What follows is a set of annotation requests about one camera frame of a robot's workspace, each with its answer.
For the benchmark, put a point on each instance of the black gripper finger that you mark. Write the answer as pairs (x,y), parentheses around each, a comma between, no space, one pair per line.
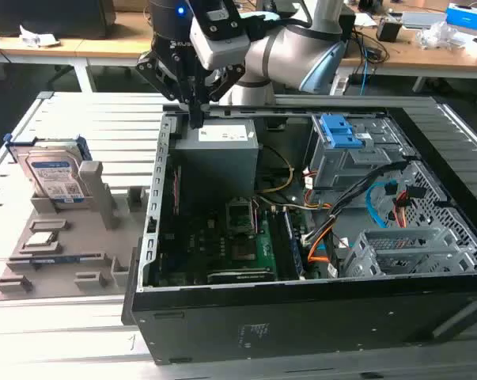
(163,75)
(226,81)

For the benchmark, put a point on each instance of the hard disk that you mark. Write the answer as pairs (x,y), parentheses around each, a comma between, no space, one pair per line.
(54,174)

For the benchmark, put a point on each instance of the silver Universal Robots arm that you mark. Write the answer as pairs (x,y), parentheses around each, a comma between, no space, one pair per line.
(285,51)

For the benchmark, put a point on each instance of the grey disk bay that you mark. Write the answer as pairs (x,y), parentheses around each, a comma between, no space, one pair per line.
(404,253)

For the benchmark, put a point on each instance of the grey power supply unit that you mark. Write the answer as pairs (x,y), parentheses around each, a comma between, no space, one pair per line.
(218,158)

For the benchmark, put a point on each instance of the white power strip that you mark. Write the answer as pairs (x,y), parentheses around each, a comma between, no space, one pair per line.
(339,85)

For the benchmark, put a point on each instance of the blue carrier in cage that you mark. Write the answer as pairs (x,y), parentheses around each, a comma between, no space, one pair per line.
(337,130)

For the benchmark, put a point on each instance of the large black box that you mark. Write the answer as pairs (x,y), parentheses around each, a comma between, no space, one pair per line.
(44,17)

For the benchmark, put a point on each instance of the wooden desk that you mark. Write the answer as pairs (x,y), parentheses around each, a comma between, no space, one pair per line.
(404,55)
(32,53)

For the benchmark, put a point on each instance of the black speaker box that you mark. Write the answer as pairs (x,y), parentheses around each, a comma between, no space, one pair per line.
(348,25)

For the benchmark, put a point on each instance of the CPU socket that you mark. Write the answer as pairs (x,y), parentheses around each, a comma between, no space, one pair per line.
(240,215)

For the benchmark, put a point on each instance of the grey drive cage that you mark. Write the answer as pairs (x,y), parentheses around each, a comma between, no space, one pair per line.
(341,166)

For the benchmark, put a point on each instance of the green motherboard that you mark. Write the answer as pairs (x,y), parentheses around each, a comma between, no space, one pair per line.
(206,245)

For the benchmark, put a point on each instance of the motherboard chipset chip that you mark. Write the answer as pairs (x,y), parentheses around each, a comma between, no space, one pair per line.
(244,252)

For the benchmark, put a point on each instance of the black RAM stick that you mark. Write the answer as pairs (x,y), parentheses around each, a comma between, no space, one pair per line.
(281,245)

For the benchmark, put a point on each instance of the blue installed RAM stick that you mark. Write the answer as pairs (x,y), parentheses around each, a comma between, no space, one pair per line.
(295,245)

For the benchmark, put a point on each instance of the grey parts rack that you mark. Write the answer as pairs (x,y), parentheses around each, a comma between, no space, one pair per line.
(84,245)

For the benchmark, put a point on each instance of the black graphics card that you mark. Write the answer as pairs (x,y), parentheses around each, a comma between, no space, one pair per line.
(240,275)

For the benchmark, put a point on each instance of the silver CPU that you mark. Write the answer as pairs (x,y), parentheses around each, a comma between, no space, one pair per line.
(40,239)

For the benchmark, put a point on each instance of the silver flat device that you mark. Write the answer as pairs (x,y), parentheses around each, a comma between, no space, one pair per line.
(424,19)

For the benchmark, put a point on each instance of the blue RAM stick on rack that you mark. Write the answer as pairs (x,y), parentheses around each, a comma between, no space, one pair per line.
(56,259)

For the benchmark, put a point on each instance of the clear plastic bag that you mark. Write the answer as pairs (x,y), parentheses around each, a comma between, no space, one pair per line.
(444,35)

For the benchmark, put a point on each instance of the blue white carton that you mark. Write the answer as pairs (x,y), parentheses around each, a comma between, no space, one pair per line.
(467,16)

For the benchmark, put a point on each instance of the black open PC case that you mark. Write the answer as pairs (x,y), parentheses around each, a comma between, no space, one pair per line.
(301,324)

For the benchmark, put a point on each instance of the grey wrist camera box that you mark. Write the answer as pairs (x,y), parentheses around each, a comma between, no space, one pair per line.
(218,35)

